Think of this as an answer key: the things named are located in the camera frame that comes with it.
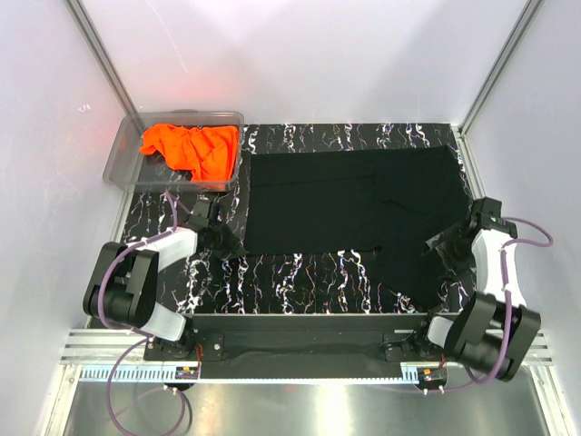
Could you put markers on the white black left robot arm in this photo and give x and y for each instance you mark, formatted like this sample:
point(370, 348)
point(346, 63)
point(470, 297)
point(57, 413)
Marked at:
point(122, 291)

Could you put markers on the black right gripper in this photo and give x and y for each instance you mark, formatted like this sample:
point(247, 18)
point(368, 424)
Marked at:
point(442, 242)

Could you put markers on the aluminium front rail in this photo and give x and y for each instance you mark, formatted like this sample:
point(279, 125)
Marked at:
point(104, 346)

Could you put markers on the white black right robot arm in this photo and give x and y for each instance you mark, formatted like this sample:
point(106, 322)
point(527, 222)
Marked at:
point(494, 331)

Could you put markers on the black t shirt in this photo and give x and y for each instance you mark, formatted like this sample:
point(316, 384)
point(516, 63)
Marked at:
point(389, 202)

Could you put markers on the right black connector box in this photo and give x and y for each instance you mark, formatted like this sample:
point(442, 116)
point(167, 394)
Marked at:
point(433, 379)

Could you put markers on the orange t shirt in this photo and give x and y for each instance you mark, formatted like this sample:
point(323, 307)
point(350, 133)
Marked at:
point(208, 153)

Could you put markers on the white slotted cable duct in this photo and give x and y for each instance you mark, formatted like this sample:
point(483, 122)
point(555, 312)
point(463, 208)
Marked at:
point(129, 373)

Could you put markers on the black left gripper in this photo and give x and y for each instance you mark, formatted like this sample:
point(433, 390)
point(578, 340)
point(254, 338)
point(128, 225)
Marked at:
point(232, 249)

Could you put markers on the aluminium frame post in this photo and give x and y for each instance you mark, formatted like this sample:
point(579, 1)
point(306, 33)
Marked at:
point(91, 36)
point(518, 31)

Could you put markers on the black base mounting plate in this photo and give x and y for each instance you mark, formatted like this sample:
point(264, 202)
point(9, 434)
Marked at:
point(302, 348)

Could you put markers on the right aluminium frame post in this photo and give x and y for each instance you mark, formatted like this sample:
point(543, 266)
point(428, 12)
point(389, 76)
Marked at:
point(518, 31)

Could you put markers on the left aluminium frame post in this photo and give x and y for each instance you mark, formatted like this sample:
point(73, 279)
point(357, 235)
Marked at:
point(91, 36)

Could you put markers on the clear plastic bin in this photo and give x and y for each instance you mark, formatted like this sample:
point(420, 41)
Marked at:
point(127, 168)

